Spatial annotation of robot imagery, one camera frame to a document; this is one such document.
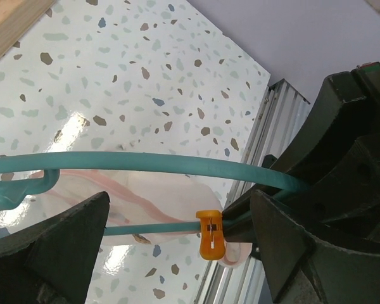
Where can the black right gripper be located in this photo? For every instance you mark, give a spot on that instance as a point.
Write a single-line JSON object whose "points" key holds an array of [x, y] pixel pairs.
{"points": [[337, 153]]}

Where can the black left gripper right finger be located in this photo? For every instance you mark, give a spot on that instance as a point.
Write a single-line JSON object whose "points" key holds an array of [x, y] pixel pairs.
{"points": [[308, 262]]}

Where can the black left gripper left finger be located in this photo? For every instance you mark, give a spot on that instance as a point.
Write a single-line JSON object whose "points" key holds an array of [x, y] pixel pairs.
{"points": [[52, 261]]}

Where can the teal clothes hanger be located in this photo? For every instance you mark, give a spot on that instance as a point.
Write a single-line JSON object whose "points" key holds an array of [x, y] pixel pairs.
{"points": [[12, 193]]}

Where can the orange clothespin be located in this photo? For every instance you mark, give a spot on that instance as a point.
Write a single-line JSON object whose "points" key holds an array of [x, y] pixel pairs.
{"points": [[212, 246]]}

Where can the white pink-trimmed underwear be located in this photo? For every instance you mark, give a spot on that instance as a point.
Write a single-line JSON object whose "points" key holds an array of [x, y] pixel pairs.
{"points": [[136, 198]]}

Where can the wooden hanger rack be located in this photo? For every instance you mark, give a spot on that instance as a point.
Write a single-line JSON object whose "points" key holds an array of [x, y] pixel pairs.
{"points": [[16, 17]]}

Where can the aluminium rail frame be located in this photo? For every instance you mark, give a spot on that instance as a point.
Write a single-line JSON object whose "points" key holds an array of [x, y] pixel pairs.
{"points": [[281, 114]]}

